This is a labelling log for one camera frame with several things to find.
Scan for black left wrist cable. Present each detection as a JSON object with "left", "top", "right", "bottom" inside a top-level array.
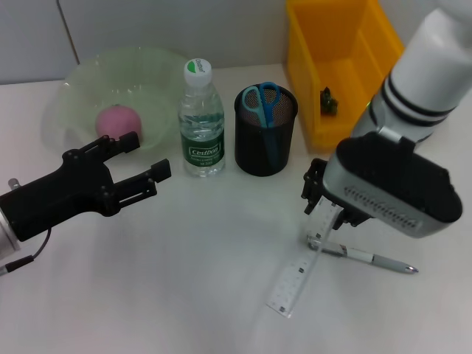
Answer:
[{"left": 0, "top": 228, "right": 53, "bottom": 277}]

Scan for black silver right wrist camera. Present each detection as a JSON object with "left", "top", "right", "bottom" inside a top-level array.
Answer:
[{"left": 322, "top": 133, "right": 464, "bottom": 240}]

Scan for clear water bottle green label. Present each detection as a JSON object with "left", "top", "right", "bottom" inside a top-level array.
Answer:
[{"left": 177, "top": 58, "right": 227, "bottom": 178}]

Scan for clear plastic ruler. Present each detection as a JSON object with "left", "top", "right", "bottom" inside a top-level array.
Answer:
[{"left": 265, "top": 196, "right": 342, "bottom": 319}]

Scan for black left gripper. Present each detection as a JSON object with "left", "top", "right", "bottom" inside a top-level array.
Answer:
[{"left": 0, "top": 131, "right": 173, "bottom": 243}]

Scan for black mesh pen holder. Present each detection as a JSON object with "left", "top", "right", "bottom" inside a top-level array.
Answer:
[{"left": 232, "top": 83, "right": 299, "bottom": 178}]

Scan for silver grey pen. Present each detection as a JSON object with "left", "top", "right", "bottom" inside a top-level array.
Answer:
[{"left": 308, "top": 238, "right": 420, "bottom": 275}]

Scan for green glass fruit bowl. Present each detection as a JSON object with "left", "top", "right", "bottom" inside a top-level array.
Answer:
[{"left": 41, "top": 45, "right": 187, "bottom": 153}]

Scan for blue and teal scissors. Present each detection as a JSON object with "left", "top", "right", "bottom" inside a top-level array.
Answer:
[{"left": 241, "top": 81, "right": 282, "bottom": 167}]

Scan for pink peach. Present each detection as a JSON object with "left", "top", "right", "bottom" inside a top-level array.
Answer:
[{"left": 95, "top": 104, "right": 143, "bottom": 143}]

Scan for yellow plastic bin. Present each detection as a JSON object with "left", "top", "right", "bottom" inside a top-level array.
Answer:
[{"left": 285, "top": 0, "right": 406, "bottom": 153}]

